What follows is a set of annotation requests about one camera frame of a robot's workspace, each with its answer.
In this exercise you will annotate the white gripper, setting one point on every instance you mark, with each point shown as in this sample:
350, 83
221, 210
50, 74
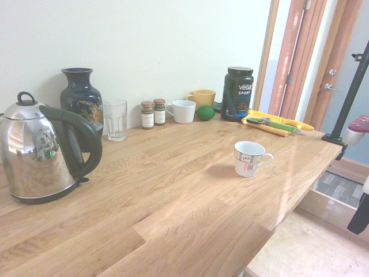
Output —
366, 184

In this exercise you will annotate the white mug with patterned band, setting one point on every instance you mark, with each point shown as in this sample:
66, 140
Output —
245, 166

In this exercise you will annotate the large open wooden drawer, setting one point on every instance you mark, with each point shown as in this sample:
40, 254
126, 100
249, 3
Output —
325, 206

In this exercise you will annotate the yellow mug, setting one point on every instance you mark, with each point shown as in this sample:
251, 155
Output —
205, 97

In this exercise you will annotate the plain white mug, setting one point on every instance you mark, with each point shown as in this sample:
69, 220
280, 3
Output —
184, 112

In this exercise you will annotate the yellow cloth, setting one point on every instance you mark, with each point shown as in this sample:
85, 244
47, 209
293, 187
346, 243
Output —
278, 132

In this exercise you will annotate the metal can opener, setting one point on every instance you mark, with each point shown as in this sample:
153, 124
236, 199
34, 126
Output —
265, 121

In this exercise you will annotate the silver deadbolt lock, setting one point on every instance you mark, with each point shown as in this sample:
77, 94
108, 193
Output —
333, 72

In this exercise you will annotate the metal door hinge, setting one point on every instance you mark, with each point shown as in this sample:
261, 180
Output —
307, 4
290, 79

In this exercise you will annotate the black Vega protein tub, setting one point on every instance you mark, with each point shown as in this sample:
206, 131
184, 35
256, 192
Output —
236, 95

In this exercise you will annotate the green lime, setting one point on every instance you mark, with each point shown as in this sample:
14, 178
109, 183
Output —
205, 113

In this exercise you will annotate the wooden door with frosted panel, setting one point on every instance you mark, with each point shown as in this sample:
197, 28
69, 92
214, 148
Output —
351, 29

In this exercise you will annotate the spice jar with copper lid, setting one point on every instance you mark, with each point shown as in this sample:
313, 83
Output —
147, 116
159, 114

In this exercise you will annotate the clear drinking glass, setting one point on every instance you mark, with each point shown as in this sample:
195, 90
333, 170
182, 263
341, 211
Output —
115, 122

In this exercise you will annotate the dark blue floral vase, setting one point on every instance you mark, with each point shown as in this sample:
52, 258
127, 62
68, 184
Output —
80, 98

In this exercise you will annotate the stainless steel electric kettle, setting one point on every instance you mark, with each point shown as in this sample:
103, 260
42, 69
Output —
34, 155

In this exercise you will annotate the black clamp camera mount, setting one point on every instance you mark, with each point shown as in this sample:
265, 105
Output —
350, 95

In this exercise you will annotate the reddish wooden door post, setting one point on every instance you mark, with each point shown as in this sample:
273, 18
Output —
294, 43

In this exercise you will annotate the light wooden wall trim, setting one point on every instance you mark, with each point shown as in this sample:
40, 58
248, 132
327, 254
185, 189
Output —
268, 43

